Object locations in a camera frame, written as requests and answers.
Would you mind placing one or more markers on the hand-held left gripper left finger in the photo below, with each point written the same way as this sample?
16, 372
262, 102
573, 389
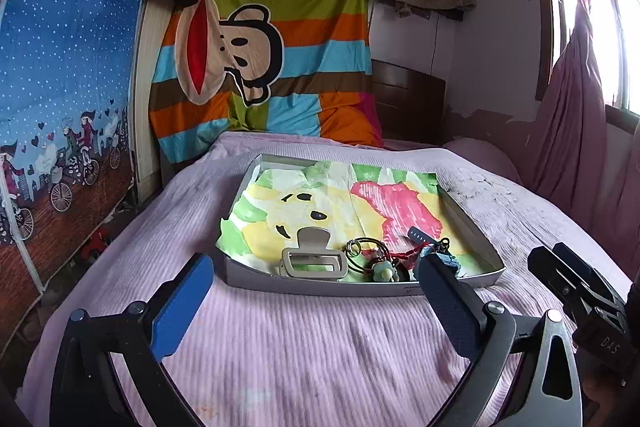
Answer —
182, 302

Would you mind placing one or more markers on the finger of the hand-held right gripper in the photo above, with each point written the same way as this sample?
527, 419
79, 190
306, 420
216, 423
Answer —
555, 277
592, 279

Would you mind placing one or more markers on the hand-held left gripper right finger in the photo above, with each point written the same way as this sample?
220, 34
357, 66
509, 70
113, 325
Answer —
450, 307

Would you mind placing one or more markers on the keyring with green charm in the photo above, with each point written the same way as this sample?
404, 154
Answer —
372, 241

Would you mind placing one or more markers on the grey cardboard box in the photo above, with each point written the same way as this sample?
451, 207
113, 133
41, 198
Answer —
300, 284

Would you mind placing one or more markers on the beige hair claw clip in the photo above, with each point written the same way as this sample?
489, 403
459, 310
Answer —
307, 238

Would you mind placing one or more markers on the pink pillow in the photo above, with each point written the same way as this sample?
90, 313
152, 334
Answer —
480, 152

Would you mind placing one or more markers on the pink curtain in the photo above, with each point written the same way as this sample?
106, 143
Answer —
570, 117

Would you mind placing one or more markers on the light wooden board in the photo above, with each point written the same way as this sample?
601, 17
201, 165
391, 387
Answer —
145, 107

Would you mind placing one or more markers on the dark wooden headboard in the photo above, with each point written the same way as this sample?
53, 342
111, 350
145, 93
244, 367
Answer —
410, 107

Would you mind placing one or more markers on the window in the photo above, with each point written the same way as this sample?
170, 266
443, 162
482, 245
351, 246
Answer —
625, 32

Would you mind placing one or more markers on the striped monkey blanket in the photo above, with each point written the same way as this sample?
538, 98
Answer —
300, 32

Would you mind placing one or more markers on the blue printed cloth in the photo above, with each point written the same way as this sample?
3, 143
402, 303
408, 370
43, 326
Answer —
65, 32

